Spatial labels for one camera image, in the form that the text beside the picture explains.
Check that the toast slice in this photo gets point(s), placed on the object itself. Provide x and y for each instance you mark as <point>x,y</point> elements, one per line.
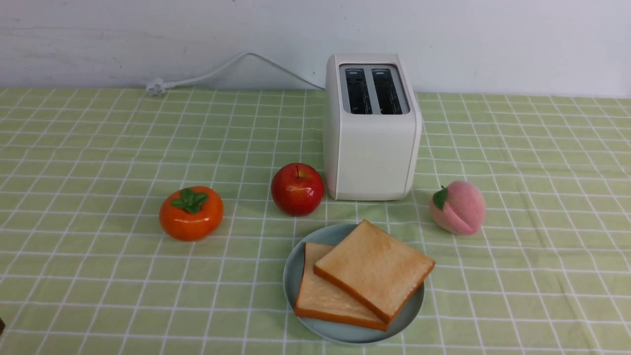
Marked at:
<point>318,299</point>
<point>375,269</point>

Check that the red apple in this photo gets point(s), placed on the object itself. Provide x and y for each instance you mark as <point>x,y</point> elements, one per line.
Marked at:
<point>297,189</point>

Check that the white two-slot toaster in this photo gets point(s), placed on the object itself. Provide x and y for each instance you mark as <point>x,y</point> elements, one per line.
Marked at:
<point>371,128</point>

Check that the orange persimmon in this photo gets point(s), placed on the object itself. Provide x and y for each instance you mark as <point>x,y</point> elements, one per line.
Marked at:
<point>191,214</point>

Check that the pink peach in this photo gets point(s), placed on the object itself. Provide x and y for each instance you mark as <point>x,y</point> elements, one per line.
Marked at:
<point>459,208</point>

